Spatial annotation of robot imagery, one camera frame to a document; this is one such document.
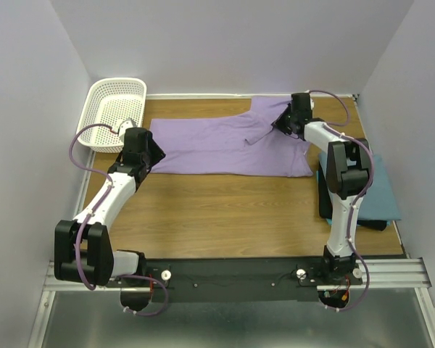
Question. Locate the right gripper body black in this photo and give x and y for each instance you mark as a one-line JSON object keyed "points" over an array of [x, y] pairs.
{"points": [[283, 121]]}

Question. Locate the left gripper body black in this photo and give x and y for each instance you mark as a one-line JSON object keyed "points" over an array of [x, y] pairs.
{"points": [[156, 153]]}

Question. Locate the purple t shirt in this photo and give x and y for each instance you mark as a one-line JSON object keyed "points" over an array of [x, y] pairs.
{"points": [[245, 144]]}

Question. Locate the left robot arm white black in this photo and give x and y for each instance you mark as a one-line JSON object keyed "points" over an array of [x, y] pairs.
{"points": [[82, 249]]}

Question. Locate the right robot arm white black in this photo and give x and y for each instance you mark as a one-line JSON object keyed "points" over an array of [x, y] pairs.
{"points": [[349, 174]]}

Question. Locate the white plastic laundry basket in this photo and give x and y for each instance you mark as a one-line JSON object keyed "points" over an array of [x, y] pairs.
{"points": [[111, 101]]}

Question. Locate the folded teal t shirt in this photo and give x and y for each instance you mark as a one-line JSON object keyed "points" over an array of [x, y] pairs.
{"points": [[379, 202]]}

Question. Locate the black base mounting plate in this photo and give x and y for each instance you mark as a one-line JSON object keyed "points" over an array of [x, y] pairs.
{"points": [[257, 279]]}

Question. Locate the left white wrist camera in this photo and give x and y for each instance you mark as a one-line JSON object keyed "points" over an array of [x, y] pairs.
{"points": [[122, 126]]}

